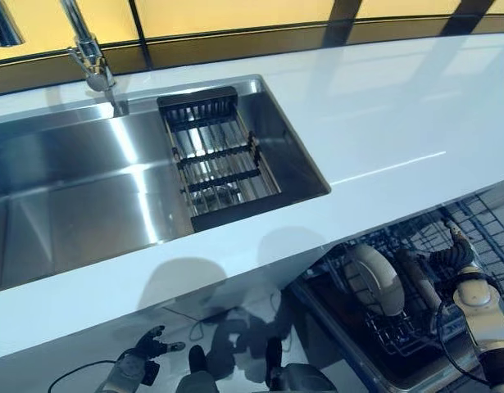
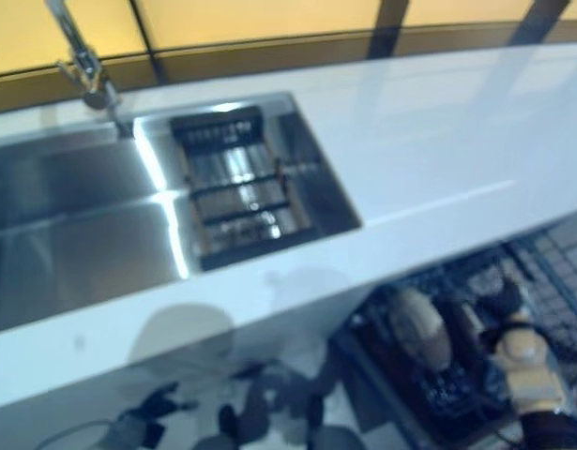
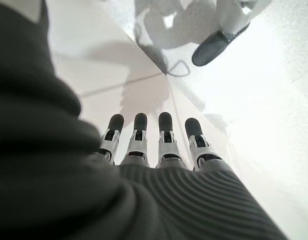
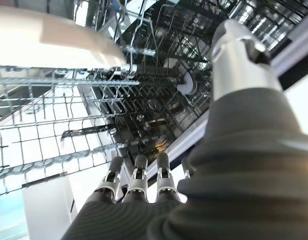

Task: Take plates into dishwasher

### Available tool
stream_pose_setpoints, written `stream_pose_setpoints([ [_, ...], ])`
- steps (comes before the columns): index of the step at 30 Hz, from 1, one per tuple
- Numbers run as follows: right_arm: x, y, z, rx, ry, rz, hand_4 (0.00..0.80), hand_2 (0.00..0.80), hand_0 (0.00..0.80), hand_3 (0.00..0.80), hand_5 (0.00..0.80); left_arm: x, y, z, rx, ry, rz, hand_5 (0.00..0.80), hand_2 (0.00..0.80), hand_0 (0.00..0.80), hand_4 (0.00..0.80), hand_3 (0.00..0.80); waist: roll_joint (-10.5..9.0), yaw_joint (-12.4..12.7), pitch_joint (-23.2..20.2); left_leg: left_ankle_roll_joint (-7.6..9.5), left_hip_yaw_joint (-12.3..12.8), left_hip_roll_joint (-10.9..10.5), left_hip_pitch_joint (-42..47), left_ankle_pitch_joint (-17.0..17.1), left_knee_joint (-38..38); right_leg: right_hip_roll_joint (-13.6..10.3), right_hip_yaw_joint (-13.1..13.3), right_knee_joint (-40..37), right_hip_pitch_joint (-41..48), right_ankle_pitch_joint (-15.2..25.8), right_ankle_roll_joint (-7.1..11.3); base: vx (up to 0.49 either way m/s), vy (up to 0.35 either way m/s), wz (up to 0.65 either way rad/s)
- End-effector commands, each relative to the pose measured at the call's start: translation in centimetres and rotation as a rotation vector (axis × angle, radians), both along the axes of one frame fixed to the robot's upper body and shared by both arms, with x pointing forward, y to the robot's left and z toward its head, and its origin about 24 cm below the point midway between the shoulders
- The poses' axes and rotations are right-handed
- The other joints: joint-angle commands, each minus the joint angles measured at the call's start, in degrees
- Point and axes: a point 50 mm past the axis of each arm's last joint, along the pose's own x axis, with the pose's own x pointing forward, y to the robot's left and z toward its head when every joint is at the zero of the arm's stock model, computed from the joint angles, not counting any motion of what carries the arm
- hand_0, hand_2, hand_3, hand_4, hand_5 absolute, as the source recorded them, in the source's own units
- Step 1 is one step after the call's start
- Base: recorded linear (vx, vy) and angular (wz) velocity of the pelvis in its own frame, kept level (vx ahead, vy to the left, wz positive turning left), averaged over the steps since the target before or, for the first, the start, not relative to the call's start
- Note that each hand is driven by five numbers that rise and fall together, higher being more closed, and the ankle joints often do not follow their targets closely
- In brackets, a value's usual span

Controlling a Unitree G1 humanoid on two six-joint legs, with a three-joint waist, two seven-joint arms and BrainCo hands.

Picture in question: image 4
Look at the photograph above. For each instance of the white rack roller wheel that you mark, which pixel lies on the white rack roller wheel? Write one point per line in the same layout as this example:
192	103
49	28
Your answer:
186	83

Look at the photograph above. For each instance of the beige ceramic plate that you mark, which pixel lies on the beige ceramic plate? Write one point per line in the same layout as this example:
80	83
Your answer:
56	42

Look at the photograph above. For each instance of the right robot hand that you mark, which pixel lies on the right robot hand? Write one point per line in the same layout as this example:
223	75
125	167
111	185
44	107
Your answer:
231	175

